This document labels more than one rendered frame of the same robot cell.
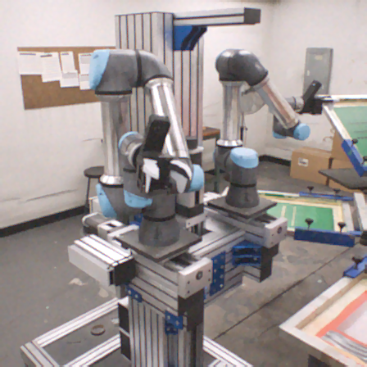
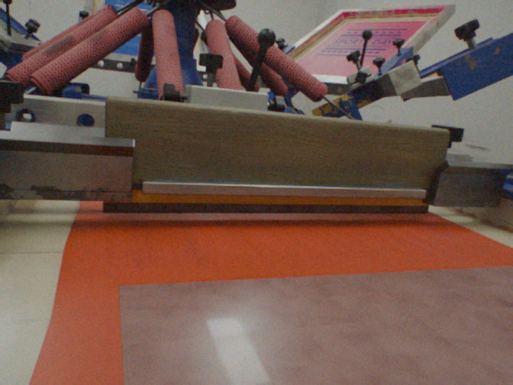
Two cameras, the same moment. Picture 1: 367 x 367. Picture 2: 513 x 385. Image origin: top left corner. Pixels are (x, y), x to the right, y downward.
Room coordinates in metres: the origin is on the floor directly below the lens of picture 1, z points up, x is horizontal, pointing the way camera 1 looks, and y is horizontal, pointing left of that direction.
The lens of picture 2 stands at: (1.25, -0.59, 1.07)
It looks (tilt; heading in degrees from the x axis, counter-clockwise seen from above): 13 degrees down; 292
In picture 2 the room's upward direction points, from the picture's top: 6 degrees clockwise
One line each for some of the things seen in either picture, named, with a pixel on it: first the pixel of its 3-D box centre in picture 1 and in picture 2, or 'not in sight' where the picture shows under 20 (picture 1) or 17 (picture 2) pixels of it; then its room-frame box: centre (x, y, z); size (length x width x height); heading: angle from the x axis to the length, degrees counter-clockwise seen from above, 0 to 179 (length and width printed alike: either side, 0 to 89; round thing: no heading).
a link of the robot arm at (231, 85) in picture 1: (231, 112); not in sight; (1.80, -0.22, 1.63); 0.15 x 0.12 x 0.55; 21
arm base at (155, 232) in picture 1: (159, 224); not in sight; (1.32, 0.08, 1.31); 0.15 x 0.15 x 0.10
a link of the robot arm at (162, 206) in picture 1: (156, 193); not in sight; (1.32, 0.09, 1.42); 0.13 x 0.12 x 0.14; 110
